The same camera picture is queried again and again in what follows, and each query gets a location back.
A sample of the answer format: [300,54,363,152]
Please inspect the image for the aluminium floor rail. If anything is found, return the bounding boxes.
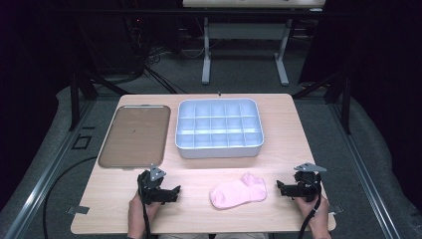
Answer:
[326,99,403,239]
[2,99,98,239]

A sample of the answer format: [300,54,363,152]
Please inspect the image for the white desk with metal legs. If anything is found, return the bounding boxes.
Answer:
[181,0,327,88]

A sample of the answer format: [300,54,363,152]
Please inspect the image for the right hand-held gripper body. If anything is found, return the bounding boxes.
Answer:
[293,161,328,203]

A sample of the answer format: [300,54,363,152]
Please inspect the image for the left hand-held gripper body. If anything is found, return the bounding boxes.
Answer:
[136,162,167,205]

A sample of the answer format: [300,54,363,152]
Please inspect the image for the pink sock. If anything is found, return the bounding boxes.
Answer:
[209,172,268,210]

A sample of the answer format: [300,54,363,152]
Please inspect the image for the brown tray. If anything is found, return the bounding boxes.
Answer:
[98,105,172,170]

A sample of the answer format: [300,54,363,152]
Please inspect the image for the person's left hand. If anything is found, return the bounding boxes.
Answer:
[127,193,161,227]

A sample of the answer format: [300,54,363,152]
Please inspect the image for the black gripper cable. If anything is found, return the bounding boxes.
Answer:
[297,178,322,239]
[137,178,152,239]

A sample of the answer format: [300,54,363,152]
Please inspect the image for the black floor cable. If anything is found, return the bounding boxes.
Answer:
[42,155,100,239]

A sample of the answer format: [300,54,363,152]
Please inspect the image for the person's right hand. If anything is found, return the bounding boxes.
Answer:
[294,194,330,228]

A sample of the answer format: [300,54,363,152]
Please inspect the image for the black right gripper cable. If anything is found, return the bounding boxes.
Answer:
[297,178,322,239]

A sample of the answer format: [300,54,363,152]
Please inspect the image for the bundle of dark cables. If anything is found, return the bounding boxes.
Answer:
[123,14,188,96]

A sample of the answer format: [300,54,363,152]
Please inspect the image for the white compartment storage box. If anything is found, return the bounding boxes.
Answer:
[174,98,266,159]

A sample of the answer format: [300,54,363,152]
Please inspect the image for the black metal stand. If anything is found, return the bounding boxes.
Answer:
[292,66,353,135]
[68,71,132,132]

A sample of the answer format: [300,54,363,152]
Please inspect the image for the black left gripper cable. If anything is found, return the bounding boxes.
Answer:
[137,178,152,239]

